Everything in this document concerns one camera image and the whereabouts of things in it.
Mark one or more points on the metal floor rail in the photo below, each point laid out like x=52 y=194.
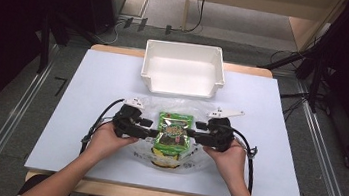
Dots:
x=329 y=164
x=8 y=124

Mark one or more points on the light wooden furniture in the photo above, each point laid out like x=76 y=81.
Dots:
x=258 y=1

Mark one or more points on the small black floor plug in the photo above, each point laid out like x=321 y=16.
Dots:
x=168 y=29

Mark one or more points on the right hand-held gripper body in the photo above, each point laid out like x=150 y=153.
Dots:
x=221 y=134

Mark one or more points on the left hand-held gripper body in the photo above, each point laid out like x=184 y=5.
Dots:
x=126 y=120

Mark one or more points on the black tripod stand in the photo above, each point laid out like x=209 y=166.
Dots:
x=316 y=75

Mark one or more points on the white plastic bin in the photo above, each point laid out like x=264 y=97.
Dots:
x=182 y=72

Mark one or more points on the green snack packet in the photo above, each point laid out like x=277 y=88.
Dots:
x=173 y=134

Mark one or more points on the translucent printed plastic bag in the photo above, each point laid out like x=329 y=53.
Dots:
x=174 y=106

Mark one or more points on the person's right hand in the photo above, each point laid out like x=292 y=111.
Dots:
x=231 y=162

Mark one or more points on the white board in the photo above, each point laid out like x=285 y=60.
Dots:
x=97 y=78

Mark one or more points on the person's left hand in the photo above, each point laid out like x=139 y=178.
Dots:
x=106 y=143

